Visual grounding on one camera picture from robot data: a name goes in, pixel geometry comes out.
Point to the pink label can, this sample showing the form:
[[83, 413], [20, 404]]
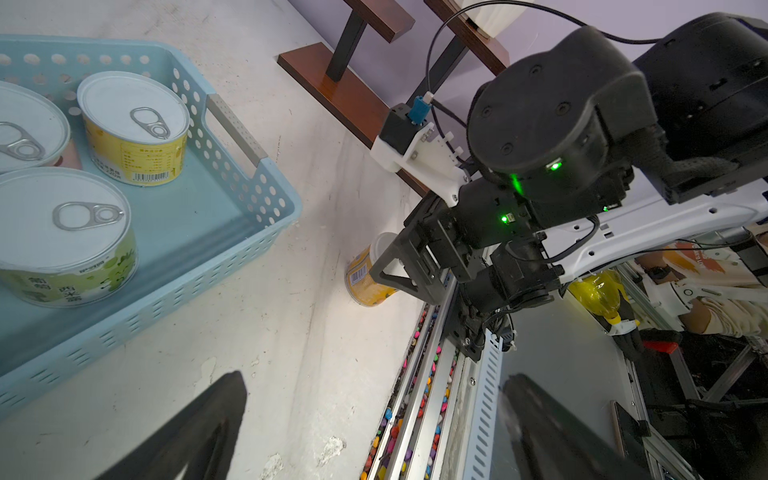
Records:
[[34, 132]]

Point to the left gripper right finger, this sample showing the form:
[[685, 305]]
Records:
[[549, 442]]

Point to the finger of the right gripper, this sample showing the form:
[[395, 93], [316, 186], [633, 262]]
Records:
[[397, 265]]

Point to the yellow label can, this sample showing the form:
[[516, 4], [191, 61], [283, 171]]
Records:
[[136, 128]]

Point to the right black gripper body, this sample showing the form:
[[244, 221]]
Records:
[[437, 237]]

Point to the light blue plastic basket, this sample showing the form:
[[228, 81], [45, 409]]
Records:
[[191, 233]]

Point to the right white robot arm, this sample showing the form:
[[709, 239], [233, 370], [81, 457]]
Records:
[[579, 158]]

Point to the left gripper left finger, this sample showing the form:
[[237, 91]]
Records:
[[197, 443]]

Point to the upside-down orange can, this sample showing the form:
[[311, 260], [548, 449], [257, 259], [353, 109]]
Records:
[[358, 280]]

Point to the brown wooden step shelf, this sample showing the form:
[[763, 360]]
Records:
[[393, 70]]

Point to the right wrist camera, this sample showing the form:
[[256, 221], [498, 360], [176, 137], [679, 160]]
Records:
[[409, 143]]

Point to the green label can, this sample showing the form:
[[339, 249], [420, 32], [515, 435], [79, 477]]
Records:
[[66, 237]]

